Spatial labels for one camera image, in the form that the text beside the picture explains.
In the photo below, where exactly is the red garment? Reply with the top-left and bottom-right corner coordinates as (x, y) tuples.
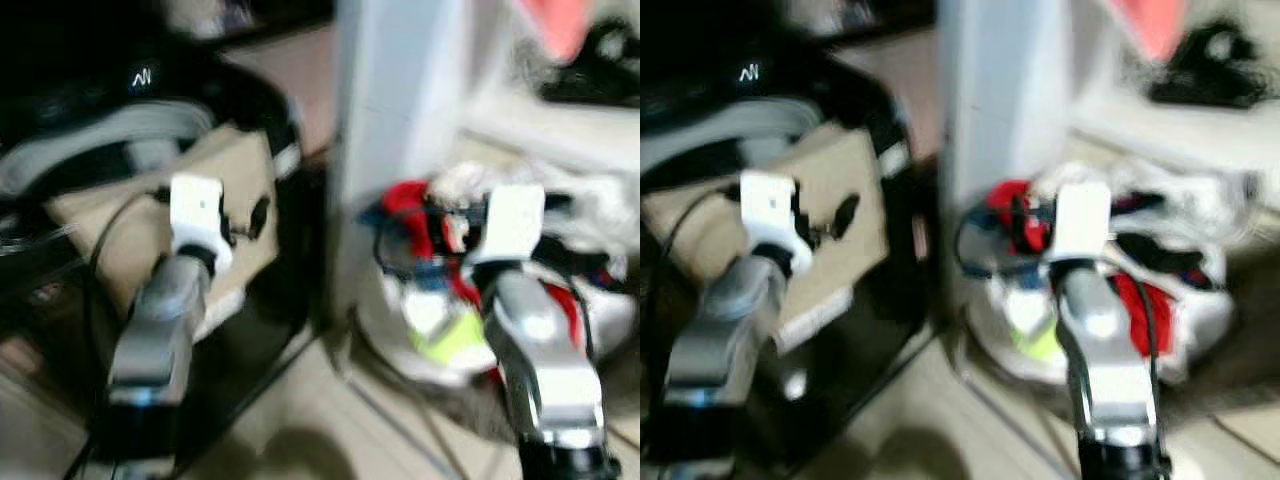
(985, 180), (1173, 359)
(383, 180), (587, 351)

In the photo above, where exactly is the yellow-green garment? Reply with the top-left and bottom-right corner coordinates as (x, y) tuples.
(408, 308), (489, 369)
(1008, 318), (1067, 367)

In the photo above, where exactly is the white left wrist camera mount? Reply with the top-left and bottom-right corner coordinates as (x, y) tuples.
(738, 170), (803, 273)
(168, 174), (235, 277)

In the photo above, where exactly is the black bundle on shelf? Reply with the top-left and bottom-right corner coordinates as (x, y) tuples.
(1148, 20), (1273, 109)
(542, 22), (641, 107)

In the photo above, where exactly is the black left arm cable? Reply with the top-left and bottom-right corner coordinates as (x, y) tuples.
(645, 196), (749, 421)
(62, 186), (173, 480)

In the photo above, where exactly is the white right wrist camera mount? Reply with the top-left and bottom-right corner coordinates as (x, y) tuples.
(1050, 180), (1117, 263)
(468, 184), (547, 267)

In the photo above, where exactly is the beige cloth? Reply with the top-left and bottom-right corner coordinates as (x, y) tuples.
(48, 128), (283, 336)
(645, 125), (893, 353)

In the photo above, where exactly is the pink cloth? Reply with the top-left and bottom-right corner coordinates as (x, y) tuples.
(1103, 0), (1193, 63)
(513, 0), (597, 63)

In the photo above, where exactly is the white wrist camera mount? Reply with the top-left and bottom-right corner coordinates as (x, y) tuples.
(1050, 180), (1117, 263)
(468, 184), (547, 267)
(738, 170), (803, 273)
(168, 174), (235, 277)

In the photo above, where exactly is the white laundry basket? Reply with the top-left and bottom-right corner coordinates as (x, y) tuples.
(953, 162), (1253, 389)
(353, 162), (641, 389)

